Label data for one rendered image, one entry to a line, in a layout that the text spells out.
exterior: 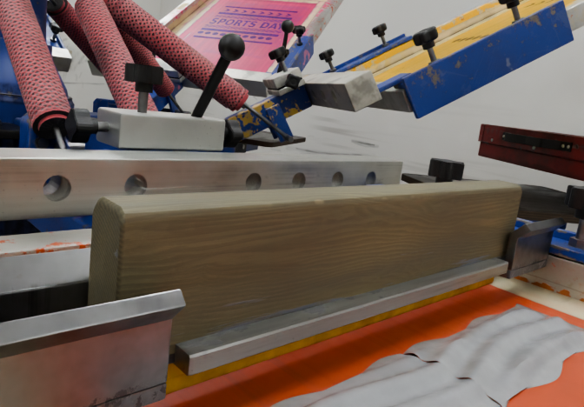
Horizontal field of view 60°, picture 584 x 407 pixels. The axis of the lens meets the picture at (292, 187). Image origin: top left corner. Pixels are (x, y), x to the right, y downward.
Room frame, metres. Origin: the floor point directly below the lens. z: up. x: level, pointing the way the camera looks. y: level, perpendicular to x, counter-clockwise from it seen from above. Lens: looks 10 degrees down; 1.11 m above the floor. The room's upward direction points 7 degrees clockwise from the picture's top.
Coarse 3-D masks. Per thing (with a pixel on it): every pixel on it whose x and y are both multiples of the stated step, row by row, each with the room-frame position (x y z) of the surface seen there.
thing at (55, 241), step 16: (0, 240) 0.34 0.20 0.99; (16, 240) 0.34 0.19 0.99; (32, 240) 0.34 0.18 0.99; (48, 240) 0.35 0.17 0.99; (64, 240) 0.35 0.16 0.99; (80, 240) 0.36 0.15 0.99; (0, 256) 0.31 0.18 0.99; (528, 272) 0.51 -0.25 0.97; (544, 272) 0.50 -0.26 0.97; (560, 272) 0.48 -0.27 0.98; (576, 272) 0.47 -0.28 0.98; (544, 288) 0.49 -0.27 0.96; (560, 288) 0.48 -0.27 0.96; (576, 288) 0.47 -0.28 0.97
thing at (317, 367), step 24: (360, 336) 0.33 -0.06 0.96; (288, 360) 0.29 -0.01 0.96; (312, 360) 0.29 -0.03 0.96; (336, 360) 0.29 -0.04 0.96; (360, 360) 0.30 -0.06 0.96; (216, 384) 0.25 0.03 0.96; (240, 384) 0.25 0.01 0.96; (264, 384) 0.26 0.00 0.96; (288, 384) 0.26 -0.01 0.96; (312, 384) 0.26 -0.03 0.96
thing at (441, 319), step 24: (480, 288) 0.47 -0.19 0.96; (408, 312) 0.39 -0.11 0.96; (432, 312) 0.39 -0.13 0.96; (456, 312) 0.40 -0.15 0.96; (480, 312) 0.41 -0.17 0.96; (552, 312) 0.43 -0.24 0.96; (384, 336) 0.34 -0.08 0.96; (408, 336) 0.34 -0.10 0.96; (432, 336) 0.35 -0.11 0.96; (576, 360) 0.34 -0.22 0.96; (552, 384) 0.30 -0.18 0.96; (576, 384) 0.30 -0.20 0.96
